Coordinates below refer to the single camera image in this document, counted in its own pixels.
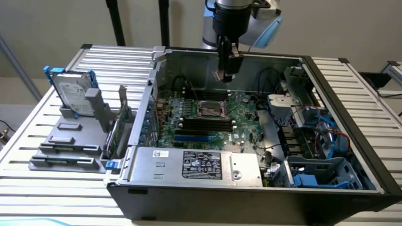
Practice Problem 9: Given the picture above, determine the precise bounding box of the grey fan shroud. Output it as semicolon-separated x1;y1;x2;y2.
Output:
255;109;286;156

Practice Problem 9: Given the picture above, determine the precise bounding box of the black cable loop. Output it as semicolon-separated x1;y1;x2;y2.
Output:
171;75;187;92
256;67;280;95

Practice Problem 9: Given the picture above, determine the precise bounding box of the metal socket cover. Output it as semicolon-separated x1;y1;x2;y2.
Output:
196;99;228;106

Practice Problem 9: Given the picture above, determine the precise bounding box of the silver hard disk blue bracket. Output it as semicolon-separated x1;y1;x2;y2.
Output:
43;66;104;119

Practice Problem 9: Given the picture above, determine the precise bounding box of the blue wire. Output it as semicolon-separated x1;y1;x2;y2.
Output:
312;112;343;163

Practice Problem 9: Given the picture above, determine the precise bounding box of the blue expansion slot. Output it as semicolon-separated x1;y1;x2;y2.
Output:
172;135;211;143

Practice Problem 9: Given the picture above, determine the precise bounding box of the silver metal disk bay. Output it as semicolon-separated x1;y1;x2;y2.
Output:
266;66;327;129

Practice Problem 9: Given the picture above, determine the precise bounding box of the CPU socket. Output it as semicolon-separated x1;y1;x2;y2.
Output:
196;100;228;118

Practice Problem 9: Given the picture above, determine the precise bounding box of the silver power supply unit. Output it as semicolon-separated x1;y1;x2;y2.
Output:
127;146;264;188

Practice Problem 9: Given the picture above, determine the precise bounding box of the green graphics card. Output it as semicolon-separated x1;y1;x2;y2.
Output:
104;84;129;159

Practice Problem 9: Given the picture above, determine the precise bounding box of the black stand pole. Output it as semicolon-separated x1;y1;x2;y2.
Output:
104;0;127;47
157;0;171;47

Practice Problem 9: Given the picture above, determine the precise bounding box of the red wire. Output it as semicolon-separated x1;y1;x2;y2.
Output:
288;106;351;155

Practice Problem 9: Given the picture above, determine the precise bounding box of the black open PC case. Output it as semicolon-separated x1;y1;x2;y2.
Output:
105;45;402;222

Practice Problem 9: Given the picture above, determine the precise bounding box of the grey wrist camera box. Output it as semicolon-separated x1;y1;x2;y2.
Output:
250;0;283;19

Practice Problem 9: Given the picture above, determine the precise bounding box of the green motherboard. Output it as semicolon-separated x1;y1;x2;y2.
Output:
155;90;268;156

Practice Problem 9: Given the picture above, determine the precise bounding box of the grey parts rack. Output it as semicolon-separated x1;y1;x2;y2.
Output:
28;87;139;174

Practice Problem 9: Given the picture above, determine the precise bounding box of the black RAM slot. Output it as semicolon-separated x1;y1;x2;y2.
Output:
183;123;235;129
183;93;231;98
181;126;235;133
183;118;234;123
183;96;231;101
184;90;230;96
183;121;234;127
184;88;230;93

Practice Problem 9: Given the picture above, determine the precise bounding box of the black cable with plug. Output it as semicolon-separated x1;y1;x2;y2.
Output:
0;119;17;145

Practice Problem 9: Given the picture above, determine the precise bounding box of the small silver heatsink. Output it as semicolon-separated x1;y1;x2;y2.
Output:
224;144;247;154

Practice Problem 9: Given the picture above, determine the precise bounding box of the thin metal locking lever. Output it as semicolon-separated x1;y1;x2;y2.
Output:
224;105;240;117
187;81;201;102

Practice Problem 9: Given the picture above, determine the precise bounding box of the black expansion slot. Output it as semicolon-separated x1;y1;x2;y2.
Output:
173;129;211;137

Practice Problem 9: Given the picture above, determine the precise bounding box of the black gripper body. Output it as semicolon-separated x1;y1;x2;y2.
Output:
211;4;252;39

